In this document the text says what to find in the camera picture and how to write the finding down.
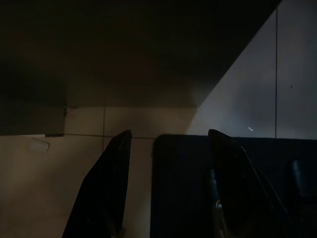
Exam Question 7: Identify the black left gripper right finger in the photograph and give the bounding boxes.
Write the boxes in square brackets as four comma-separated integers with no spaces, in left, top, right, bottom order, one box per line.
[208,128,290,238]

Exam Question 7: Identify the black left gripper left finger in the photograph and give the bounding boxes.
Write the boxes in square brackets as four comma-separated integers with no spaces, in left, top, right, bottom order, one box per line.
[61,129,133,238]

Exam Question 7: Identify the robot left leg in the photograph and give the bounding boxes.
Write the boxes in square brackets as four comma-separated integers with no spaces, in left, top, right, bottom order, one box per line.
[208,168,225,238]

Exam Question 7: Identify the black floor mat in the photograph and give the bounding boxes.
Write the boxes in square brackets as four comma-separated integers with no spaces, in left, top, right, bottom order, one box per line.
[150,133,317,238]

